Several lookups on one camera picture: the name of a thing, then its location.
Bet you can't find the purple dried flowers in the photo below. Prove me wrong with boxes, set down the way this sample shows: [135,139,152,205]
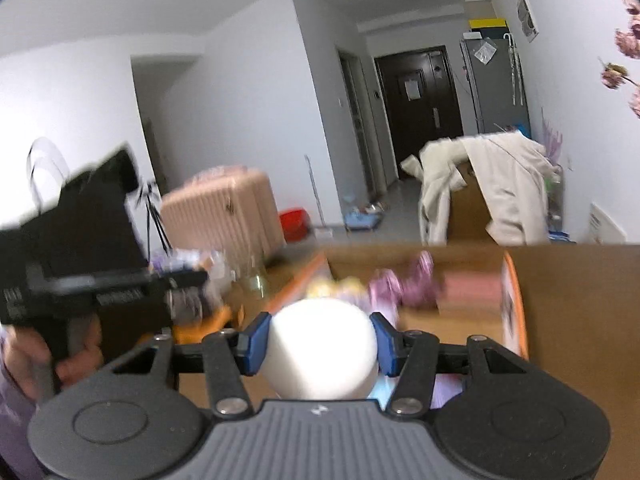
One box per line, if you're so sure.
[541,109,564,167]

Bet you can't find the pink satin bow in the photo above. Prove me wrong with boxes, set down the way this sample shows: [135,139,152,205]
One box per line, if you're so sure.
[370,252,443,308]

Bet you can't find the blue floor tray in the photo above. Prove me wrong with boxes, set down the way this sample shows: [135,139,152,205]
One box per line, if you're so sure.
[344,207,385,234]

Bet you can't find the orange cardboard box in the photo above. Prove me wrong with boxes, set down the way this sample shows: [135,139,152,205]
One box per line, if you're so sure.
[240,247,531,411]

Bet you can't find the red plastic basin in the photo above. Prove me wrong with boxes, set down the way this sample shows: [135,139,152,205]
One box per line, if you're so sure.
[279,208,309,242]

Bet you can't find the grey refrigerator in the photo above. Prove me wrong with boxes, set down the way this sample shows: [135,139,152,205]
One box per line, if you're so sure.
[460,35,531,137]

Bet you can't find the dark brown entrance door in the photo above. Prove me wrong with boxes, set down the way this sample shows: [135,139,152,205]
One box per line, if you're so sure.
[375,47,463,181]

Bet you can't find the pink striped sponge cake toy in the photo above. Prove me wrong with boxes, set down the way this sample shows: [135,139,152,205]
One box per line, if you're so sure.
[442,272,503,309]

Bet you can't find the dried pink roses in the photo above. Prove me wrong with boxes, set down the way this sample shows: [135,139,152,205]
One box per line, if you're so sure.
[599,0,640,118]

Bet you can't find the brown interior door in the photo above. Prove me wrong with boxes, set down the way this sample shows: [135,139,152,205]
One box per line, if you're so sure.
[339,50,382,202]

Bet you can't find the beige coat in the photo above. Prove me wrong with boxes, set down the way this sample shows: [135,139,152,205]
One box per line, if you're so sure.
[400,130,562,247]

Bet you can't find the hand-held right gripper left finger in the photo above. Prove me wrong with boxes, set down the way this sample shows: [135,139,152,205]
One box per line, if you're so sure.
[107,311,273,419]

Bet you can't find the person's left forearm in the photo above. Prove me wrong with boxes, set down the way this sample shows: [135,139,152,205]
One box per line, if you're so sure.
[0,350,48,480]

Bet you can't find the white folded umbrella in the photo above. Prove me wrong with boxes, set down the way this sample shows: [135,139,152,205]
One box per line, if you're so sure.
[504,32,524,107]

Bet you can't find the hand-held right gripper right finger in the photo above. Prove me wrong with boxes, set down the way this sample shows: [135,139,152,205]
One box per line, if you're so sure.
[370,311,536,417]

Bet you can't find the white foam cylinder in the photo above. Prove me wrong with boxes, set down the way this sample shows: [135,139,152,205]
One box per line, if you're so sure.
[260,297,378,401]

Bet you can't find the pink suitcase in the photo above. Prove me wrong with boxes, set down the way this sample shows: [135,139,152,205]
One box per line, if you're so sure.
[160,167,287,267]

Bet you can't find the white and yellow sheep plush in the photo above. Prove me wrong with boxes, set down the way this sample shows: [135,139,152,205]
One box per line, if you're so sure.
[305,280,351,303]

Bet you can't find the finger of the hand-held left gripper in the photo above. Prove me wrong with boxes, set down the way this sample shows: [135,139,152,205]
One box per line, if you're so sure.
[149,268,210,295]

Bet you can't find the white wall electrical panel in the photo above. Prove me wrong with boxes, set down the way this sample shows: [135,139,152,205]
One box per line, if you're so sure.
[516,0,540,43]

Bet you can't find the black tripod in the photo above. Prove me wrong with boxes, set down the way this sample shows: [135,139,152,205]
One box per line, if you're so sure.
[134,180,172,257]

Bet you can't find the mop with long handle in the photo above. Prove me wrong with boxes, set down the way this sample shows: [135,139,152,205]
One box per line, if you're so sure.
[304,154,333,237]

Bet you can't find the person's left hand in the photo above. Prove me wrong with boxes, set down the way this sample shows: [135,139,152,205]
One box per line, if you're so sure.
[2,319,104,402]

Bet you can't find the light blue plush toy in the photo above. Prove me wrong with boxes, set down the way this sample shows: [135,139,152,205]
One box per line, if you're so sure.
[370,375,402,407]

